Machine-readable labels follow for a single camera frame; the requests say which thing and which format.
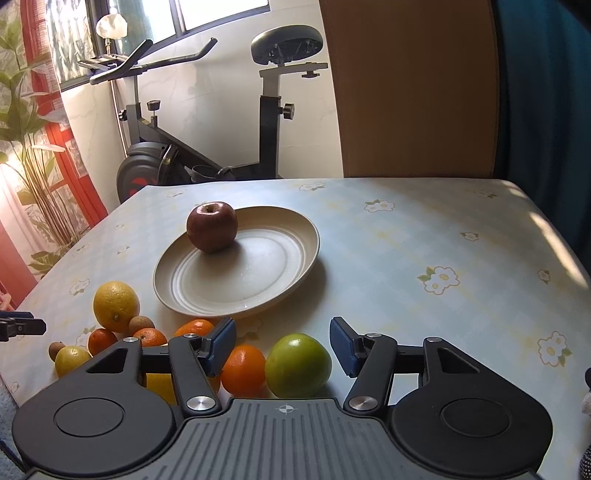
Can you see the beige round plate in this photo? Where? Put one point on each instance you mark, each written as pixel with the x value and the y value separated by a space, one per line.
pixel 258 267

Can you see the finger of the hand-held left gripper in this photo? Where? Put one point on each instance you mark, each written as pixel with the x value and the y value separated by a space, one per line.
pixel 18 325

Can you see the large yellow citrus fruit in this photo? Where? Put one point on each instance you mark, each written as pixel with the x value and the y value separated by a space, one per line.
pixel 115 304

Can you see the black exercise bike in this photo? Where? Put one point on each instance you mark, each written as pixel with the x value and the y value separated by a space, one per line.
pixel 270 138

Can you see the large dark red apple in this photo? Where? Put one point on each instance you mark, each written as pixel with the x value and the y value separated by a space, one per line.
pixel 212 228

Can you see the metal pole with white cloth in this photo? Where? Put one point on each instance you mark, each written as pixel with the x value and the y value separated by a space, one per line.
pixel 111 25

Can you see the yellow lemon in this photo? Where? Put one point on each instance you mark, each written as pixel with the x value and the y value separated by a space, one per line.
pixel 159 385

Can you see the wooden door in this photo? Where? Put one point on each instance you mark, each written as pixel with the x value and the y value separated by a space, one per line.
pixel 415 92

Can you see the small brown longan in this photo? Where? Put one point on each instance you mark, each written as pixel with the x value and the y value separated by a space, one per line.
pixel 56 350
pixel 140 324

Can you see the small yellow-green apple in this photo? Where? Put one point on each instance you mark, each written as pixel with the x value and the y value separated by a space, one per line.
pixel 71 360

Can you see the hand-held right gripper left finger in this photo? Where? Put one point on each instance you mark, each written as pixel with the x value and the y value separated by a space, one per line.
pixel 224 344

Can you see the window with dark frame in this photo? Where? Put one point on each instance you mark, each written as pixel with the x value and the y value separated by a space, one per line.
pixel 221 9

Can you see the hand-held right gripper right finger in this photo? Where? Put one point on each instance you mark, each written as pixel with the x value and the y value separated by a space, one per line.
pixel 339 344

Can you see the dark blue curtain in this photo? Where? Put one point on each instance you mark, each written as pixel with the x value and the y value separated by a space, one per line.
pixel 545 115

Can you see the red floral curtain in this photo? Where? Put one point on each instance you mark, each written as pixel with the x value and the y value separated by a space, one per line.
pixel 27 138

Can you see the large green apple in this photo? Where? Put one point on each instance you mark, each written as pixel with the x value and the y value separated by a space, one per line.
pixel 298 367

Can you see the orange tangerine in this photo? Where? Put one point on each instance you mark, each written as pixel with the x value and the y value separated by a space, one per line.
pixel 154 337
pixel 244 371
pixel 101 340
pixel 196 327

